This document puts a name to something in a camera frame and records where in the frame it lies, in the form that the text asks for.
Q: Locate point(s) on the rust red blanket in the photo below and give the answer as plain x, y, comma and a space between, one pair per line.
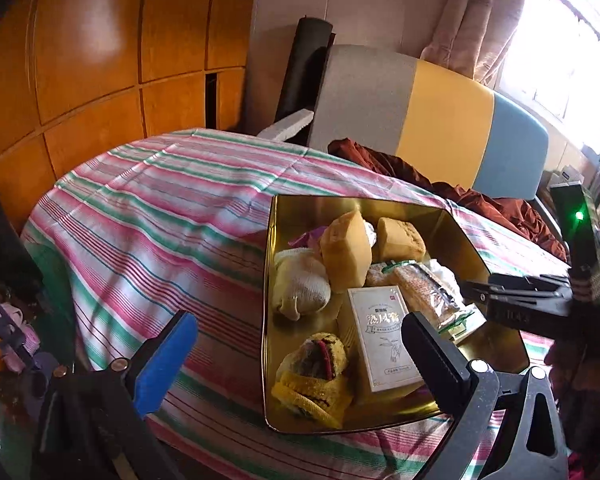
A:
513, 214

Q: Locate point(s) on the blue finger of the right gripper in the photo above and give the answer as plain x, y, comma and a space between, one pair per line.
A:
543, 281

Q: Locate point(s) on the wooden wardrobe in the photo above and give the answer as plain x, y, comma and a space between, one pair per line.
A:
80, 77

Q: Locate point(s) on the striped bed sheet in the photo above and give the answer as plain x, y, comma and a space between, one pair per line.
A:
179, 222

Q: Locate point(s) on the black rolled mat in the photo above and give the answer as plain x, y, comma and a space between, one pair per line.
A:
305, 66

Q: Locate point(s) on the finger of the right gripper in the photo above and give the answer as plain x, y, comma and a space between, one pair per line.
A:
484, 292

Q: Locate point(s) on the yellow sponge block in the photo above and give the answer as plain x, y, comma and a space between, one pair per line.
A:
399, 240
346, 252

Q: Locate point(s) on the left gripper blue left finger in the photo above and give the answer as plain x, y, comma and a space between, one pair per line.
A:
158, 361

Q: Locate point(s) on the yellow sponge block front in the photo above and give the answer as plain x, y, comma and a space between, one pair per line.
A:
346, 252

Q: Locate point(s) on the cracker pack green ends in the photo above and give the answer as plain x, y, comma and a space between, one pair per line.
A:
386, 273

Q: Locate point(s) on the pink checked curtain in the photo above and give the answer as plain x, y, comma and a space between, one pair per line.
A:
473, 36

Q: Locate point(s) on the purple cartoon snack packet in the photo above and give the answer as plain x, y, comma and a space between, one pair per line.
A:
309, 239

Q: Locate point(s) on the cream sock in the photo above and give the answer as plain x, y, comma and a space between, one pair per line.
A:
301, 285

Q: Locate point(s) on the gold metal tin box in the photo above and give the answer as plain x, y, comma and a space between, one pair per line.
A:
293, 215

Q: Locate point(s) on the yellow dark knitted sock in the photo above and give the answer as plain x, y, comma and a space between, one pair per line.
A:
310, 382

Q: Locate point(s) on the grey yellow blue headboard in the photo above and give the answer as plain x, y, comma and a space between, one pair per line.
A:
448, 127

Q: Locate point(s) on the beige tea box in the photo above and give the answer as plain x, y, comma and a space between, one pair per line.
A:
377, 316

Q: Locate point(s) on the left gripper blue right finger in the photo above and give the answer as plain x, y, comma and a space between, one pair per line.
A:
442, 366

